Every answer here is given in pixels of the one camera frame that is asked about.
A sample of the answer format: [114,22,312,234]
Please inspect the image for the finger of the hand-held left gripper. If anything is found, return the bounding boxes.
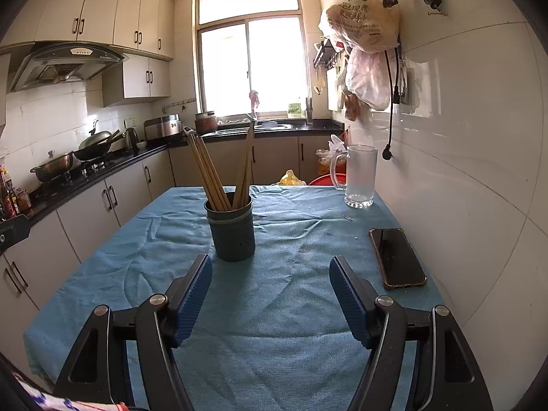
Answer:
[0,214,32,254]

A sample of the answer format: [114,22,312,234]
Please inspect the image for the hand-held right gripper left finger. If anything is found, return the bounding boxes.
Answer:
[51,253,214,411]

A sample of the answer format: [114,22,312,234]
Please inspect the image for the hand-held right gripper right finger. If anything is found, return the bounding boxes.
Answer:
[329,256,495,411]

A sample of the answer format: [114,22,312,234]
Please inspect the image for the dark green chopstick holder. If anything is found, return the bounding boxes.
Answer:
[204,192,257,263]

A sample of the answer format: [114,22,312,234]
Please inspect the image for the bunch of wooden chopsticks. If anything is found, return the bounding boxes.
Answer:
[186,123,256,212]

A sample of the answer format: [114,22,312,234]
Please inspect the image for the small sauce jar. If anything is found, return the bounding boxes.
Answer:
[15,188,33,215]

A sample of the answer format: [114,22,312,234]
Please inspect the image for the dark sauce bottle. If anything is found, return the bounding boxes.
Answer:
[0,166,18,220]

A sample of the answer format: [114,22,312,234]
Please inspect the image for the black smartphone in clear case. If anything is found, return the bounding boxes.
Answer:
[369,228,428,290]

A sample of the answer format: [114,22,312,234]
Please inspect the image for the blue tablecloth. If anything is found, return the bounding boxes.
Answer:
[23,185,444,411]

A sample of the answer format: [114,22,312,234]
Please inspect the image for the white lower kitchen cabinets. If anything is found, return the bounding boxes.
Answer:
[0,134,343,377]

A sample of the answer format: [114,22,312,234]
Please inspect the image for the white kitchen cabinets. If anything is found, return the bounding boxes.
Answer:
[0,134,343,377]
[0,0,176,61]

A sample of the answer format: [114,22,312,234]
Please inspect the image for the stainless steel pot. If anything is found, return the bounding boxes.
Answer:
[30,150,74,183]

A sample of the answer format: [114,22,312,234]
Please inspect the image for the gas stove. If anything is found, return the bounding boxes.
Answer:
[43,154,134,185]

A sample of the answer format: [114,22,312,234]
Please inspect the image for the black wok with lid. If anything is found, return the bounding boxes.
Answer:
[74,120,125,161]

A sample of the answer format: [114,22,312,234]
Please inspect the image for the red plastic basin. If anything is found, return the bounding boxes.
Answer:
[308,173,347,187]

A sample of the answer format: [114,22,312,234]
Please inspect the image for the glass beer mug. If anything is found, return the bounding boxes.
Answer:
[329,145,378,209]

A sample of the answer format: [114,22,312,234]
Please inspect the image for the white and orange plastic bags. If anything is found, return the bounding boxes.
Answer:
[316,135,347,176]

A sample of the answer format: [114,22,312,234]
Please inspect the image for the printed white clothing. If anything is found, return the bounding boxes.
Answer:
[13,377,129,411]

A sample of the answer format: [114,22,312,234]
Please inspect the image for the range hood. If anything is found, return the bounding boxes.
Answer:
[9,42,129,92]

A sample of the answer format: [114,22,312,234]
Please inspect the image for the silver rice cooker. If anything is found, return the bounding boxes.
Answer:
[143,114,183,141]

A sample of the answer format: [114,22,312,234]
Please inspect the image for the brown clay pot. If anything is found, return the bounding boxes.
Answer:
[195,111,218,135]

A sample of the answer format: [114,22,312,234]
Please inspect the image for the black kitchen countertop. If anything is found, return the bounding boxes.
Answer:
[0,122,345,227]

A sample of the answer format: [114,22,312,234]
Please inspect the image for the brown hanging plastic bag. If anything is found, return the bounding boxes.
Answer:
[342,92,364,121]

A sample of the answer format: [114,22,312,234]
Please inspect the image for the pinkish white hanging plastic bag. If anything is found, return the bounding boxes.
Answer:
[345,47,392,112]

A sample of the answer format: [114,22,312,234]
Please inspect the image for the white upper kitchen cabinets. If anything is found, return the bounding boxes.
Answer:
[0,0,176,61]

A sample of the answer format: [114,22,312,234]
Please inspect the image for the kitchen window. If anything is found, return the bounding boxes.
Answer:
[192,0,313,125]

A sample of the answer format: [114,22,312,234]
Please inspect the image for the beige printed hanging plastic bag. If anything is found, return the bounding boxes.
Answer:
[319,0,403,54]

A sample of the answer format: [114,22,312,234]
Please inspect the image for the black power plug cable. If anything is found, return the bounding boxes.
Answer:
[381,47,407,162]

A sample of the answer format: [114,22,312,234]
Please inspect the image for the small white wall cabinets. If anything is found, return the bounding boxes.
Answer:
[103,58,172,108]

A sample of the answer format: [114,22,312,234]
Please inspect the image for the wall utensil rack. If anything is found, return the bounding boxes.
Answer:
[313,38,345,95]

